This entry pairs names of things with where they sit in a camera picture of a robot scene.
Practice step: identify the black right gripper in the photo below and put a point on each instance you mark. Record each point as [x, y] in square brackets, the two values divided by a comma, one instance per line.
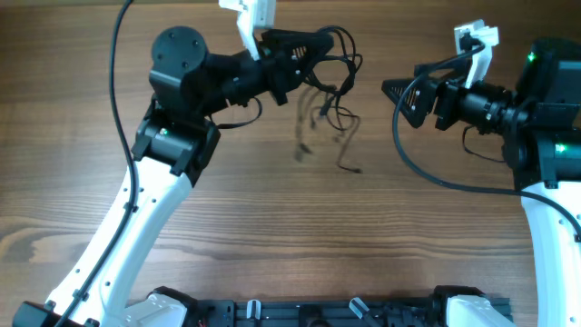
[449, 93]

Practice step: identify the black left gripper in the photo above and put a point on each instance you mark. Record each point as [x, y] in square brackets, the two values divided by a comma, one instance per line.
[276, 58]

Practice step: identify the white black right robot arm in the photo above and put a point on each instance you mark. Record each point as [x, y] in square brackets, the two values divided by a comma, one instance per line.
[541, 146]

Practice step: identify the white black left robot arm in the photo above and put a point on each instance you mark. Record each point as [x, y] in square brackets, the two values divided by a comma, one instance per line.
[173, 145]

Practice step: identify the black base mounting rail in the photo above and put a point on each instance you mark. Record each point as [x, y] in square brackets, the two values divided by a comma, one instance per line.
[446, 306]

